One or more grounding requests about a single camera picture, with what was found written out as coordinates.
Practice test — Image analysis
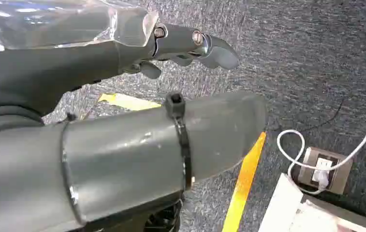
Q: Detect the thin black cable tie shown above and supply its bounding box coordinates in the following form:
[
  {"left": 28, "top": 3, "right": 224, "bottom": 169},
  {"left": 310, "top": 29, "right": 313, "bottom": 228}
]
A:
[{"left": 59, "top": 113, "right": 88, "bottom": 226}]

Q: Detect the thin black wire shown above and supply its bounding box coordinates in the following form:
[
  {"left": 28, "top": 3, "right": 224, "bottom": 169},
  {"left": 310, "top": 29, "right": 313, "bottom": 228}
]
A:
[{"left": 297, "top": 98, "right": 346, "bottom": 132}]

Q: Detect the white flat board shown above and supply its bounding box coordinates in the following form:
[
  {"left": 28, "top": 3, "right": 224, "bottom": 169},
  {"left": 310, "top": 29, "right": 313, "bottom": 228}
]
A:
[{"left": 257, "top": 173, "right": 366, "bottom": 232}]

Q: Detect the white power cable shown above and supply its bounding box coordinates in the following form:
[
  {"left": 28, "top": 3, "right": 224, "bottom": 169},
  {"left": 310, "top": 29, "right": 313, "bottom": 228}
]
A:
[{"left": 276, "top": 117, "right": 366, "bottom": 195}]

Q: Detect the yellow floor tape strip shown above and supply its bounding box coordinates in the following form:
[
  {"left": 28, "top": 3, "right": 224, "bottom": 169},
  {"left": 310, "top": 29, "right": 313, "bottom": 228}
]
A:
[
  {"left": 222, "top": 131, "right": 267, "bottom": 232},
  {"left": 97, "top": 93, "right": 162, "bottom": 112}
]

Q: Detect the white plug adapter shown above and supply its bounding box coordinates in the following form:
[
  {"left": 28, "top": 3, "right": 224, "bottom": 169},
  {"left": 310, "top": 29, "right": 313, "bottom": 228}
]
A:
[{"left": 311, "top": 157, "right": 334, "bottom": 190}]

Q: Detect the grey ribbed left arm sleeve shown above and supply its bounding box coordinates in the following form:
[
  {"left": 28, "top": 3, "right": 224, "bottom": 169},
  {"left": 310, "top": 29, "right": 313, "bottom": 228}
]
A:
[{"left": 0, "top": 105, "right": 44, "bottom": 137}]

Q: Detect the metal floor socket box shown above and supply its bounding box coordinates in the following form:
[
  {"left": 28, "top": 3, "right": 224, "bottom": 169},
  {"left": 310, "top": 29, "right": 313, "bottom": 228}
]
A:
[{"left": 293, "top": 146, "right": 354, "bottom": 196}]

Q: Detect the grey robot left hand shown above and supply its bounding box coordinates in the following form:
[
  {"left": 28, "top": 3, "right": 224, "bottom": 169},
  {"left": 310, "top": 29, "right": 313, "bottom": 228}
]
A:
[{"left": 0, "top": 0, "right": 267, "bottom": 232}]

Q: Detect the thick black cable tie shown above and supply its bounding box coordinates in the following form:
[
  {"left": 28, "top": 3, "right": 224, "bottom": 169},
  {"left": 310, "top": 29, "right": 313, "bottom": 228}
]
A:
[{"left": 163, "top": 92, "right": 193, "bottom": 191}]

